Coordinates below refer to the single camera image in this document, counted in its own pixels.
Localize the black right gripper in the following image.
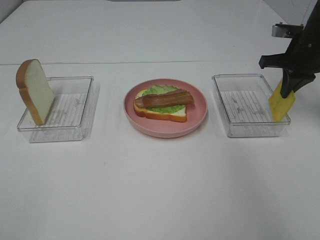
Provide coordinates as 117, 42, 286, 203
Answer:
258, 1, 320, 98

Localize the clear ingredients container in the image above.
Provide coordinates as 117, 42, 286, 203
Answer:
212, 73, 291, 138

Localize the pink round plate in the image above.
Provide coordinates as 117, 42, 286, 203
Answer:
123, 78, 208, 138

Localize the long bacon strip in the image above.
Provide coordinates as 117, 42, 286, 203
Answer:
135, 96, 188, 108

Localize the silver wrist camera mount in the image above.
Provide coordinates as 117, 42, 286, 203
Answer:
271, 22, 304, 39

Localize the yellow cheese slice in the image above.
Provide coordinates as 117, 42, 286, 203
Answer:
268, 80, 296, 122

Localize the clear bread container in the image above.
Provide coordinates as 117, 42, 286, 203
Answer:
17, 76, 99, 143

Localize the green lettuce leaf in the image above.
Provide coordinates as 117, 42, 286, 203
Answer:
136, 84, 186, 115

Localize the bread slice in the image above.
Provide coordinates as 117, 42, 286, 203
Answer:
16, 59, 55, 126
133, 90, 187, 123

